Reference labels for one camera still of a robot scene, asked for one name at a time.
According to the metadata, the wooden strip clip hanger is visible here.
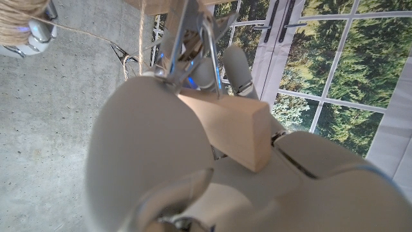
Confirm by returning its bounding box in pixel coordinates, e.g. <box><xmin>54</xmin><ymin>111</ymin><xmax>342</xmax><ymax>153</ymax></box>
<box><xmin>109</xmin><ymin>0</ymin><xmax>273</xmax><ymax>173</ymax></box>

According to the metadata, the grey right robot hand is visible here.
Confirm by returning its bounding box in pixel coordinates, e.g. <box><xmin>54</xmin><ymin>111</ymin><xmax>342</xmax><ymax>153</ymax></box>
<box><xmin>0</xmin><ymin>0</ymin><xmax>59</xmax><ymax>59</ymax></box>

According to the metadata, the jute thread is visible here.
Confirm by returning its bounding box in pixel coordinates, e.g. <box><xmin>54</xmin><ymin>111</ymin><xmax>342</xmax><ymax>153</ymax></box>
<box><xmin>19</xmin><ymin>0</ymin><xmax>147</xmax><ymax>81</ymax></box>

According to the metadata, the jute twine spool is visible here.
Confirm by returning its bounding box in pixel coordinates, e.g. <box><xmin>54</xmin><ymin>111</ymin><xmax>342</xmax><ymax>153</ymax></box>
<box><xmin>0</xmin><ymin>0</ymin><xmax>49</xmax><ymax>46</ymax></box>

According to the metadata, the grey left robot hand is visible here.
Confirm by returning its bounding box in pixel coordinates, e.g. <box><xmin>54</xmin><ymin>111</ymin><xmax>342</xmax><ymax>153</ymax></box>
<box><xmin>84</xmin><ymin>44</ymin><xmax>412</xmax><ymax>232</ymax></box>

